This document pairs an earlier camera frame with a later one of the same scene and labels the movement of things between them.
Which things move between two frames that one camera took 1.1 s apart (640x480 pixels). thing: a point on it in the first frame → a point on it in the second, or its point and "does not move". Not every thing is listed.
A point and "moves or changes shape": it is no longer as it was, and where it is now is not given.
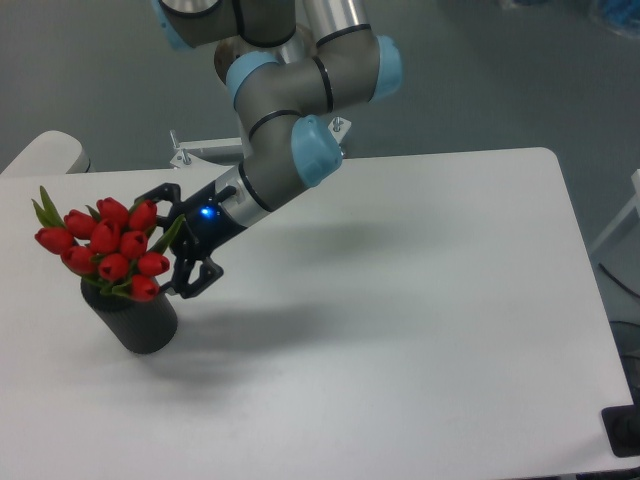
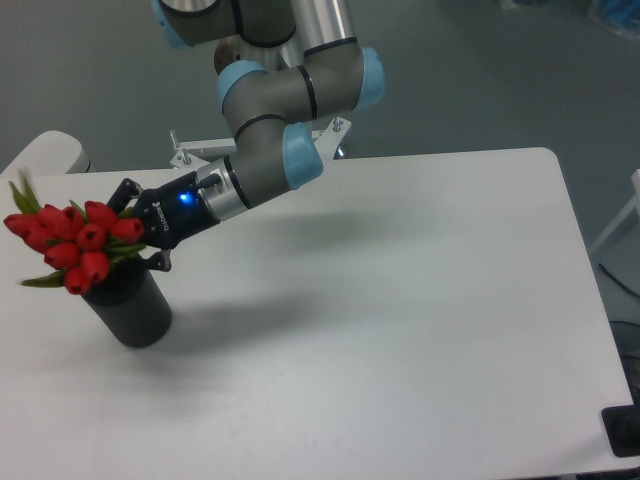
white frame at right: [634, 203] does not move
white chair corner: [52, 152] does not move
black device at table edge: [622, 426] does not move
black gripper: [207, 226] → [170, 214]
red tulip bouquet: [112, 247] moves or changes shape
